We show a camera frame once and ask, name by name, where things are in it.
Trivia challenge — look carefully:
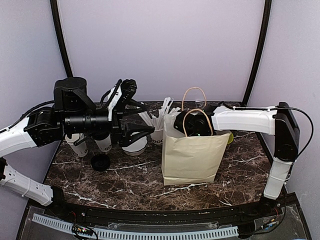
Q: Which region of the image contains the white paper coffee cup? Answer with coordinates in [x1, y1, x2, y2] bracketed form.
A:
[93, 133, 112, 153]

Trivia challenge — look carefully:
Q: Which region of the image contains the stack of black lids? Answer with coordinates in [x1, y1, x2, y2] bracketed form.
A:
[90, 154, 111, 172]

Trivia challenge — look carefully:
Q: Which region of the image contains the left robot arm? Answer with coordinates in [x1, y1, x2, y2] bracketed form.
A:
[0, 106, 154, 218]

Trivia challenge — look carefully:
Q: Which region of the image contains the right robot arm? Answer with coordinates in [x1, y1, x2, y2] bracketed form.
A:
[211, 102, 314, 217]

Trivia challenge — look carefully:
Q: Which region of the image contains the black right frame post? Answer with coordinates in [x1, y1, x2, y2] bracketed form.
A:
[241, 0, 272, 107]

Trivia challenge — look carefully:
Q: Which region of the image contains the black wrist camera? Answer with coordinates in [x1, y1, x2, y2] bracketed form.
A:
[53, 77, 96, 113]
[173, 111, 215, 137]

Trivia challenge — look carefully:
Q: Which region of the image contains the brown paper takeout bag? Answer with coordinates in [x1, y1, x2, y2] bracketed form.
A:
[161, 103, 230, 186]

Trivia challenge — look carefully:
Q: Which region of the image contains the black frame post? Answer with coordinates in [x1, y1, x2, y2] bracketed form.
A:
[241, 0, 272, 107]
[49, 0, 73, 77]

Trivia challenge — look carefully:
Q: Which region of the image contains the white slotted cable duct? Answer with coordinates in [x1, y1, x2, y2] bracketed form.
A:
[32, 212, 239, 240]

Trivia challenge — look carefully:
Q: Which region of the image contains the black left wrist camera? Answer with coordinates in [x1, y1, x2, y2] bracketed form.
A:
[53, 77, 96, 113]

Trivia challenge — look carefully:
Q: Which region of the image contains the stack of white paper cups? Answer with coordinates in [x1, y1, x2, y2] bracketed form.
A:
[65, 133, 88, 157]

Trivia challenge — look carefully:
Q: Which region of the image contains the lime green bowl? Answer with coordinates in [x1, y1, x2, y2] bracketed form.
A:
[227, 132, 234, 145]

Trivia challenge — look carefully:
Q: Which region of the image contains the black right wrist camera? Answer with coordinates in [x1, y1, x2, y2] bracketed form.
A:
[173, 111, 215, 137]

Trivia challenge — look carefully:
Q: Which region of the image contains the white scalloped bowl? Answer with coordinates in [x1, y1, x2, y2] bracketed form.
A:
[122, 137, 148, 157]

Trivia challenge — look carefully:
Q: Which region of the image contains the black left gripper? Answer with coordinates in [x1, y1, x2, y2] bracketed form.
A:
[63, 99, 156, 147]

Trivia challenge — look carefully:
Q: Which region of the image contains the white paper cup with straws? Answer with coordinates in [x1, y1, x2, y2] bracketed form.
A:
[150, 128, 164, 145]

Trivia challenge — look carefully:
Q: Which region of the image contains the black left frame post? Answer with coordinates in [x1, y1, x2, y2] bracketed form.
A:
[49, 0, 73, 77]

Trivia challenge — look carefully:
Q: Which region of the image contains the wrapped white straw bundle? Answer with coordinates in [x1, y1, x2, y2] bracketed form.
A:
[138, 97, 181, 131]

